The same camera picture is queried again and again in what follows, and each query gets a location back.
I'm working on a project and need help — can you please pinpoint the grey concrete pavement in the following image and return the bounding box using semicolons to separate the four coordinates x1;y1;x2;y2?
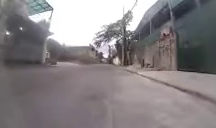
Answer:
124;64;216;104

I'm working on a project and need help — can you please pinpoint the low grey building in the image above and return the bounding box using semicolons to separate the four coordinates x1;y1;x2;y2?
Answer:
57;45;99;64

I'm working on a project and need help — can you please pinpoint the grey asphalt road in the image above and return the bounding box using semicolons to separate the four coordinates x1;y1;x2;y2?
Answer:
0;62;216;128

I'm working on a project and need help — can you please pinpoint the grey building with canopy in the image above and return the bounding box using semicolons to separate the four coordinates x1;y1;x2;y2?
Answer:
0;0;54;65

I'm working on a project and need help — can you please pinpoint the green-roofed building with wall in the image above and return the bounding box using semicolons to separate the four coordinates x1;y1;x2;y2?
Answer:
130;0;216;76

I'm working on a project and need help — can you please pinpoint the utility pole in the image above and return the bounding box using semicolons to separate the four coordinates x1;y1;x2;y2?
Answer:
120;5;126;66

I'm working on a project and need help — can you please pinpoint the tree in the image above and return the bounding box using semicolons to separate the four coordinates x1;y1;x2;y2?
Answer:
92;10;137;66

